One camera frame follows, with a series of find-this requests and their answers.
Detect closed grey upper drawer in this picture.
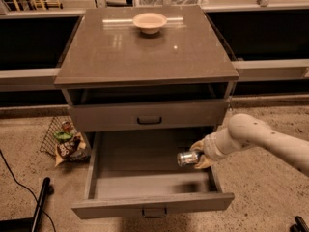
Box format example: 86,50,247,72
69,100,228,132

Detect black floor cable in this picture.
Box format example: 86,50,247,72
0,149,57,232

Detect white paper bowl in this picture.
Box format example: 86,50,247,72
132,13,167,35

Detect brown snack bag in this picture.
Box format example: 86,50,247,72
55,136,87,166

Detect open grey lower drawer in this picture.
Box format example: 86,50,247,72
71,128,234,219

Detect black bar on floor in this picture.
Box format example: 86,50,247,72
0,176,55,232

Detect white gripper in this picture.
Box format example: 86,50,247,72
189,132,226,169

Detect small can in basket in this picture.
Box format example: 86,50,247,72
62,121,71,132

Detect green bowl in basket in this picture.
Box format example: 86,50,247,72
53,131,72,143

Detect wire mesh basket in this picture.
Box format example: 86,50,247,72
40,116,90,166

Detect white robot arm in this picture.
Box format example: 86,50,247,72
190,114,309,177

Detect black object bottom right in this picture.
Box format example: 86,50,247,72
290,216,309,232

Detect grey drawer cabinet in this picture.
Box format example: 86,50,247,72
53,5,240,220

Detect silver blue redbull can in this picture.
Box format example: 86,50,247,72
177,151,202,167

